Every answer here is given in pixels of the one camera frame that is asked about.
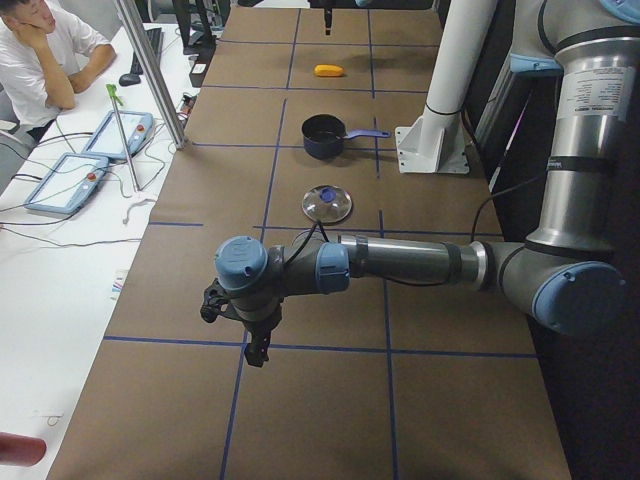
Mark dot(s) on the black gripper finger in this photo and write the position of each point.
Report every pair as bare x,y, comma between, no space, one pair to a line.
328,19
251,355
263,349

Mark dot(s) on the black computer mouse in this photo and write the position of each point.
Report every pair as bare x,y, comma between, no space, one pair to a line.
129,79

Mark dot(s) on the upper teach pendant tablet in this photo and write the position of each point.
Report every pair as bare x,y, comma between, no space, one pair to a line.
133,128

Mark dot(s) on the red cylinder object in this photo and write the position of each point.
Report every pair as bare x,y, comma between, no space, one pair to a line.
19,450

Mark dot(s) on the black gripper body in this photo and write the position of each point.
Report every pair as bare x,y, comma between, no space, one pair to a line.
259,326

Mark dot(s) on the dark blue saucepan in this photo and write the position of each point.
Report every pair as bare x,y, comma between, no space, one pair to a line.
324,135

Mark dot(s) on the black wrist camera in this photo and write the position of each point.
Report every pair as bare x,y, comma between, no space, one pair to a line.
216,303

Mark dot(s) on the person in white shirt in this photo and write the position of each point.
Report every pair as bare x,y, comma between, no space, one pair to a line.
48,56

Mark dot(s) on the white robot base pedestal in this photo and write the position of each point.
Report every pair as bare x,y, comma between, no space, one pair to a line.
434,143

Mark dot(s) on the teach pendant tablet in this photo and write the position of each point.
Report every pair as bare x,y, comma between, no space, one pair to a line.
69,184
133,128

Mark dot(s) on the metal rod green tip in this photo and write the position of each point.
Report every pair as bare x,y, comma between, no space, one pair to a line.
116,102

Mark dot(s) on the black keyboard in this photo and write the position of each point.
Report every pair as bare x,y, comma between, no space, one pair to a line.
155,36

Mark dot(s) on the aluminium frame post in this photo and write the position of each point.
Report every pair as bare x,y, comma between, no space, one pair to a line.
128,13

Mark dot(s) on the glass pot lid blue knob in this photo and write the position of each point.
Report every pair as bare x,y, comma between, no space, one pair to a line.
327,204

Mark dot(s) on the yellow corn cob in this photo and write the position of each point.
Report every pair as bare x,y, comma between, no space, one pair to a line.
328,71

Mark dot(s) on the lower teach pendant tablet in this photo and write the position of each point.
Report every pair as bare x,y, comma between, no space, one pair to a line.
69,184

